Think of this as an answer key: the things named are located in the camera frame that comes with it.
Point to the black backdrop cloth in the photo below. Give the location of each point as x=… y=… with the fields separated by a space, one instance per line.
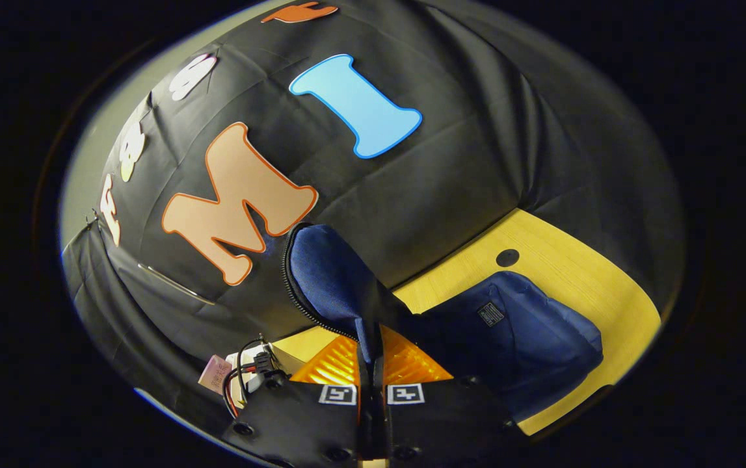
x=477 y=130

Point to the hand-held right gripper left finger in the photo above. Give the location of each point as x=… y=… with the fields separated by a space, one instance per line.
x=301 y=422

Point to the blue schoolbag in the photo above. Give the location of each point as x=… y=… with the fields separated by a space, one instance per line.
x=529 y=344

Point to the black round table grommet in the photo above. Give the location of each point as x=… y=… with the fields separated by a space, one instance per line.
x=507 y=257

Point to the pink book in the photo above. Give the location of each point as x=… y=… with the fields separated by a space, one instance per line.
x=214 y=375

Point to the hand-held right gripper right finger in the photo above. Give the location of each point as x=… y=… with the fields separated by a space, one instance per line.
x=444 y=422

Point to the small black cloth clip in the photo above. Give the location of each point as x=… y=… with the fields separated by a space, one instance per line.
x=92 y=221

